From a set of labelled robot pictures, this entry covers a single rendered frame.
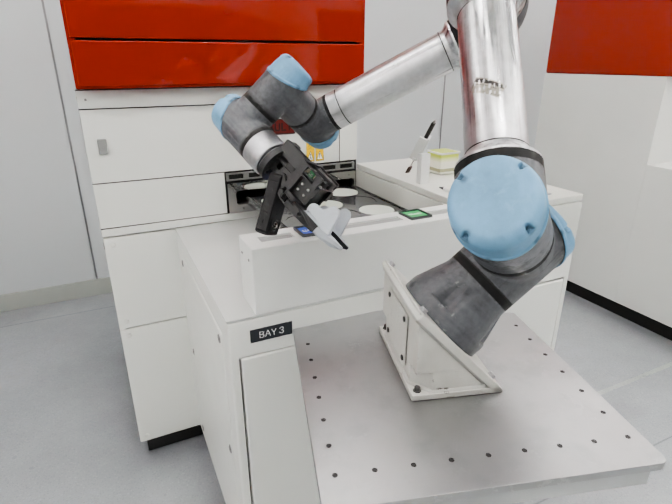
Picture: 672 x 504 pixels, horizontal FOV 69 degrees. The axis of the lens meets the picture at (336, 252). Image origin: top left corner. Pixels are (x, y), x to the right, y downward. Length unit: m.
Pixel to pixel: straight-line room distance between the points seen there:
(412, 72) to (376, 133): 2.49
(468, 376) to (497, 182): 0.31
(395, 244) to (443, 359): 0.39
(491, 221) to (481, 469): 0.31
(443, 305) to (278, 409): 0.52
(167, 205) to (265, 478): 0.80
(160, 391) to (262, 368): 0.78
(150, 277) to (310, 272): 0.71
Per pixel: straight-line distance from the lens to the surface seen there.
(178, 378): 1.78
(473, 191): 0.62
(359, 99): 0.99
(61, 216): 3.07
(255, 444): 1.17
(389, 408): 0.75
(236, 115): 0.94
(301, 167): 0.85
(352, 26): 1.60
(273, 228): 0.90
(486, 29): 0.78
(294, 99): 0.95
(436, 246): 1.14
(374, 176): 1.59
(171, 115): 1.49
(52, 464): 2.07
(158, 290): 1.61
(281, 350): 1.05
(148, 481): 1.88
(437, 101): 3.70
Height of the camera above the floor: 1.29
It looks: 22 degrees down
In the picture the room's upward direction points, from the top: straight up
